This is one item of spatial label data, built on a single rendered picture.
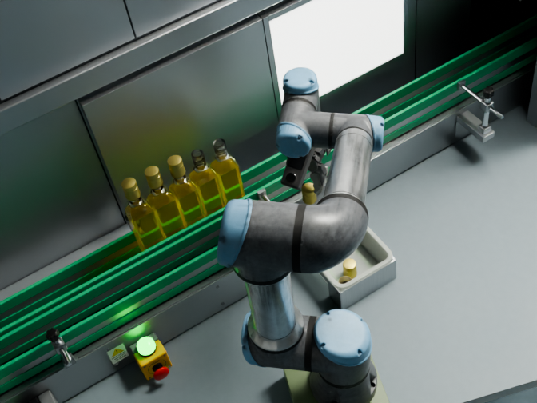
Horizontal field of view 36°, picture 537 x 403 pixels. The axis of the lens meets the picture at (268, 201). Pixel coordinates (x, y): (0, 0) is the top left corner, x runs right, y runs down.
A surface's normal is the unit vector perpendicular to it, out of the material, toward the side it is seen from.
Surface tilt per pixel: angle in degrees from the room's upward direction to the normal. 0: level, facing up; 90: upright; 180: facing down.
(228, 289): 90
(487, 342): 0
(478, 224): 0
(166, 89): 90
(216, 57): 90
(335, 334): 11
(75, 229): 90
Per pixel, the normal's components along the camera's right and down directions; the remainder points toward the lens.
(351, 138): -0.10, -0.85
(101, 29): 0.52, 0.61
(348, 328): 0.05, -0.60
